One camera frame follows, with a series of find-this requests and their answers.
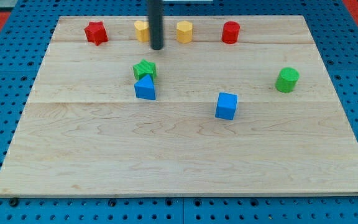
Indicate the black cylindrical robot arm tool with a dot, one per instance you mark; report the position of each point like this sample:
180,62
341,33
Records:
155,19

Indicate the green star block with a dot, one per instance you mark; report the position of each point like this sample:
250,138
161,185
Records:
144,68

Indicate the red star block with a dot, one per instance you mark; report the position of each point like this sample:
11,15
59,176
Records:
96,32

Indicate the blue triangle block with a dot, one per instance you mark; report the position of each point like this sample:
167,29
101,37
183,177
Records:
144,88

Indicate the blue cube block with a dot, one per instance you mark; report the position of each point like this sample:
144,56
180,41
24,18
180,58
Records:
226,106

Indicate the light wooden board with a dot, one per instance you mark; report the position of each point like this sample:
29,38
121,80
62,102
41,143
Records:
83,132

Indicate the yellow hexagon block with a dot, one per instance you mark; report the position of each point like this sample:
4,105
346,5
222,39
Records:
184,32

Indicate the yellow heart block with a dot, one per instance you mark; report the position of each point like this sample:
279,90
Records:
142,32

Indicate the red cylinder block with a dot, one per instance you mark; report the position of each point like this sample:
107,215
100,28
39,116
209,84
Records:
230,33

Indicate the green cylinder block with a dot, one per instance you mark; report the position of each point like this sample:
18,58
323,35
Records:
287,79

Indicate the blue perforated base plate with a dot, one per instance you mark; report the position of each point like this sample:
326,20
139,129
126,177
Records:
23,42

